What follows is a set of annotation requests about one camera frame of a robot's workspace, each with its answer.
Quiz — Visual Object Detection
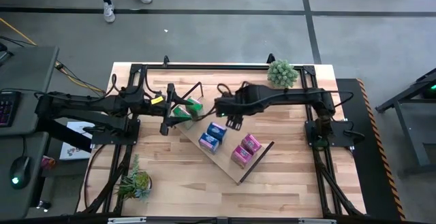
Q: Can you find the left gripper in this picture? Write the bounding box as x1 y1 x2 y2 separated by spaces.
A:
149 82 196 137

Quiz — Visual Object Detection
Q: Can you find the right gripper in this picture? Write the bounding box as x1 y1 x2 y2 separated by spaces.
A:
214 94 247 131

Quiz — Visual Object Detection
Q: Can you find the green Apple Jacks cereal box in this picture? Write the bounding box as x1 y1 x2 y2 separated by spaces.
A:
171 104 193 130
185 96 204 118

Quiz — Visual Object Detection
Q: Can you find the blue Frosted Flakes cereal box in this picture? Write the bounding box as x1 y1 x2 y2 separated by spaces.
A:
206 121 228 143
198 132 221 155

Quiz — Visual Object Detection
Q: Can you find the magenta Raisin Bran cereal box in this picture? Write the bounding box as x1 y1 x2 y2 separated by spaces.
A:
230 144 254 170
240 133 263 155

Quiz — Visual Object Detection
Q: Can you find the wooden shelf with black legs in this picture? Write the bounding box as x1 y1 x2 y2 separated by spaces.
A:
170 81 275 187

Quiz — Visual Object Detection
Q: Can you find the round pale green succulent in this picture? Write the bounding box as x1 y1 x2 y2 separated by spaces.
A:
266 59 300 90

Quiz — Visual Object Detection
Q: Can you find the spiky green potted plant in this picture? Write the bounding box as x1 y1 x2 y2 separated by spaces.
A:
115 153 153 204

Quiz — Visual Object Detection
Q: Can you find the white printed card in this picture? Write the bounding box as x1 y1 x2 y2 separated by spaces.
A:
59 121 97 161

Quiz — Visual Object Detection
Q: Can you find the person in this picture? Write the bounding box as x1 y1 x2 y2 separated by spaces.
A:
90 0 153 25

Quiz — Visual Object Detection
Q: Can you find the black mat with hazard stripe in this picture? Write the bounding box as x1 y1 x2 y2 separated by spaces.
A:
334 78 407 222

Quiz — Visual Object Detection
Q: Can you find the grey desk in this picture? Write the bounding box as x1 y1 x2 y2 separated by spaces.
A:
0 44 61 220

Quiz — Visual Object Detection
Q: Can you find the black computer mouse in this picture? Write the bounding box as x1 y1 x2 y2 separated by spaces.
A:
9 155 32 190

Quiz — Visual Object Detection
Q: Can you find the black backlit keyboard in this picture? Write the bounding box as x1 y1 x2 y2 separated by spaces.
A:
0 90 22 129

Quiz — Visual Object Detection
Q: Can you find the dark metal stand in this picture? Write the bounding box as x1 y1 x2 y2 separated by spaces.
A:
374 67 436 178

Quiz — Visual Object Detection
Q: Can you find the yellow floor cable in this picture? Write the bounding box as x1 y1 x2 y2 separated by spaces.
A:
0 16 106 95

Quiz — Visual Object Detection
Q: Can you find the black aluminium rig frame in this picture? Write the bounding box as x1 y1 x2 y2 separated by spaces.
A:
77 54 366 219

